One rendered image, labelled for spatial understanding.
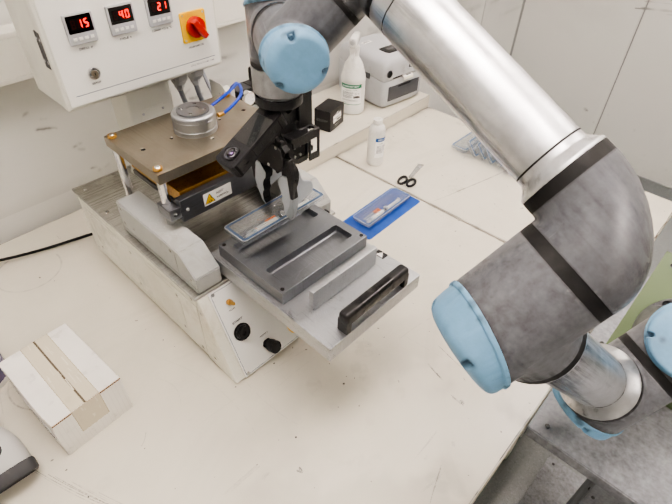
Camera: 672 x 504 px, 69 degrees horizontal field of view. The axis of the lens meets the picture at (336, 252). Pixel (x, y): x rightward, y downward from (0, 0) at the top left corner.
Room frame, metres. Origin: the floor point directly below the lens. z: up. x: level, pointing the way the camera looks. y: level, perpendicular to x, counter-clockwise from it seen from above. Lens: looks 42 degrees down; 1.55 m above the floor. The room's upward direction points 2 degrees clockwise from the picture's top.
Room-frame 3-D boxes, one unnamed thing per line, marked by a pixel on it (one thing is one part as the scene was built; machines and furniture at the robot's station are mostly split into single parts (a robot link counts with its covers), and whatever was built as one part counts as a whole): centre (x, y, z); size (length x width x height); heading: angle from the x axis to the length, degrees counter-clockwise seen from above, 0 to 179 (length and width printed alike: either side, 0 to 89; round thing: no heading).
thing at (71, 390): (0.47, 0.46, 0.80); 0.19 x 0.13 x 0.09; 48
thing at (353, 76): (1.57, -0.04, 0.92); 0.09 x 0.08 x 0.25; 169
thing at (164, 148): (0.86, 0.28, 1.08); 0.31 x 0.24 x 0.13; 138
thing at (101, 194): (0.84, 0.29, 0.93); 0.46 x 0.35 x 0.01; 48
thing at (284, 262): (0.65, 0.07, 0.98); 0.20 x 0.17 x 0.03; 138
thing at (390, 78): (1.73, -0.14, 0.88); 0.25 x 0.20 x 0.17; 42
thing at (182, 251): (0.67, 0.31, 0.96); 0.25 x 0.05 x 0.07; 48
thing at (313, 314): (0.61, 0.04, 0.97); 0.30 x 0.22 x 0.08; 48
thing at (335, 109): (1.46, 0.04, 0.83); 0.09 x 0.06 x 0.07; 152
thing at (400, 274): (0.52, -0.06, 0.99); 0.15 x 0.02 x 0.04; 138
